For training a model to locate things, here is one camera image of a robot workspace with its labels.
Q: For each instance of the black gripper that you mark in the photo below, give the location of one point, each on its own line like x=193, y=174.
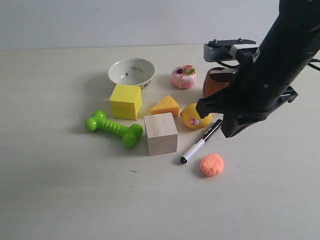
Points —
x=246, y=102

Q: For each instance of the orange play dough ball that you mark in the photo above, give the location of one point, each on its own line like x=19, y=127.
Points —
x=211, y=165

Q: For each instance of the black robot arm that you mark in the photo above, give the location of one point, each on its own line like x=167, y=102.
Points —
x=264, y=73

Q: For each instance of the brown wooden cup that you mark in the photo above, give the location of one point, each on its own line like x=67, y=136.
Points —
x=216, y=79

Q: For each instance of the yellow lemon with sticker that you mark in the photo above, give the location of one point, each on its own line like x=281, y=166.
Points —
x=192, y=120

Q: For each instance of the pink toy cake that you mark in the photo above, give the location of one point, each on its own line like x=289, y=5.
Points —
x=184, y=76

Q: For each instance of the orange cheese wedge toy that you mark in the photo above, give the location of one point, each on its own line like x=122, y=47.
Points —
x=167, y=105

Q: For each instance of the black and white marker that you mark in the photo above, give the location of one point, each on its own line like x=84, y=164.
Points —
x=200, y=143

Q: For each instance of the light wooden cube block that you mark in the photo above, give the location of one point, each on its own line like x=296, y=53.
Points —
x=161, y=134

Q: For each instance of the white ceramic bowl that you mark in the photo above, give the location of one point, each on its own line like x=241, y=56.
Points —
x=132, y=72

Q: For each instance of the yellow cube block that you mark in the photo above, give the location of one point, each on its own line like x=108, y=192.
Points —
x=126, y=101

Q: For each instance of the green bone dog toy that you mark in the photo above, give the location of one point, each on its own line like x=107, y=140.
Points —
x=129, y=134

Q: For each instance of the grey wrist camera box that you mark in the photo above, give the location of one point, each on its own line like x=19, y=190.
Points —
x=225, y=50

